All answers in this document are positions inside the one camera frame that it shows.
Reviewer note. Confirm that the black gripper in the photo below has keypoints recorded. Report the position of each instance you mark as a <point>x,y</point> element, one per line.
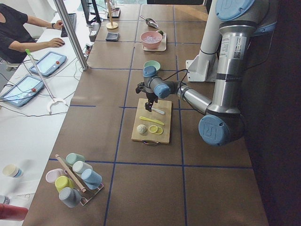
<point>150,96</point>

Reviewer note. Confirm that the white plastic spoon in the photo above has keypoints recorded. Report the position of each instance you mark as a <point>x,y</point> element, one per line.
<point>158,110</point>

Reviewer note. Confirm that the metal ice scoop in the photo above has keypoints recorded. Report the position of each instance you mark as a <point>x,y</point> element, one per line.
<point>150,22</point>

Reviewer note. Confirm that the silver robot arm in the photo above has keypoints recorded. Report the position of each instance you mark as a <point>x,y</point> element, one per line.
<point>221,59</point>

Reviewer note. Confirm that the mint green bowl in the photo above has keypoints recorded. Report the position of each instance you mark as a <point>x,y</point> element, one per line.
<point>153,63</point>

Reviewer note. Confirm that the pink bowl of ice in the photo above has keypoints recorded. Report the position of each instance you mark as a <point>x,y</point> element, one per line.
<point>151,39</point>

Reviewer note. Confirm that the yellow plastic knife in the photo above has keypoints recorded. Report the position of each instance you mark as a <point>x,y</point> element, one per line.
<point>151,120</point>

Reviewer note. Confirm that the bamboo cutting board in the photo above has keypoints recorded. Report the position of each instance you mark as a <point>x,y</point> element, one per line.
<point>141,111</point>

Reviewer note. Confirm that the lemon slice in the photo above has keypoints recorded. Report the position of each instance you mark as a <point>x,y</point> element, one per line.
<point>159,131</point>
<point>153,128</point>

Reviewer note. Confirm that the beige serving tray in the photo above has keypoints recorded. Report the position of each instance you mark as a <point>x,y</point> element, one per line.
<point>162,46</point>

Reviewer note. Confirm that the folded grey cloth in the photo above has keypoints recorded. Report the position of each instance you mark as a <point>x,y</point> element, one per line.
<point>112,36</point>

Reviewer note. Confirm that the wooden mug tree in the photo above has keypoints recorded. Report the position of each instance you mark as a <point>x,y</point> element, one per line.
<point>111,25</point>

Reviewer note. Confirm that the black glass tray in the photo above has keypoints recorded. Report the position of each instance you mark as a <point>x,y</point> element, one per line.
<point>115,13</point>

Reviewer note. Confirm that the reacher grabber stick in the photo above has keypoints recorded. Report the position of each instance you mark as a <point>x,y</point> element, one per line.
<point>54,100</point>

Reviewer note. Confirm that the far teach pendant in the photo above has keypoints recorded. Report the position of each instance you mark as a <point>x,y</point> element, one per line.
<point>50,62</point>

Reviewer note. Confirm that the teach pendant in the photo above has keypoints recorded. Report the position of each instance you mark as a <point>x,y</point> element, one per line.
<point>50,62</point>
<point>26,89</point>

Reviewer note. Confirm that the cup rack with cups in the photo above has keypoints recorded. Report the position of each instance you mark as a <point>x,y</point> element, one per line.
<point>75,181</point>

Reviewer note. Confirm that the near teach pendant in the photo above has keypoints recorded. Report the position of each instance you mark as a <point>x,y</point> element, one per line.
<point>26,89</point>

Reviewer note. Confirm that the person at desk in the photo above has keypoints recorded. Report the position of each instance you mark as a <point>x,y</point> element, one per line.
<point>15,39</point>

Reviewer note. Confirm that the paper cup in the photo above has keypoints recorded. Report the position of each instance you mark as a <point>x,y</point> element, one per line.
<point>12,171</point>

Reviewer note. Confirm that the red bottle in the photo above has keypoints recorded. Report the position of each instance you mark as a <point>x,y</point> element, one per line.
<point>10,212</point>

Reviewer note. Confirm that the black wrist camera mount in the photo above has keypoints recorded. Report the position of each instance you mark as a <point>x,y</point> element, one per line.
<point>140,88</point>

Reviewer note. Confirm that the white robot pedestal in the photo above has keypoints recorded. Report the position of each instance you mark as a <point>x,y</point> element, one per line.
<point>204,66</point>

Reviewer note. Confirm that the aluminium frame post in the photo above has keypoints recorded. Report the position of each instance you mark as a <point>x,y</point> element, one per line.
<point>79,51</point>

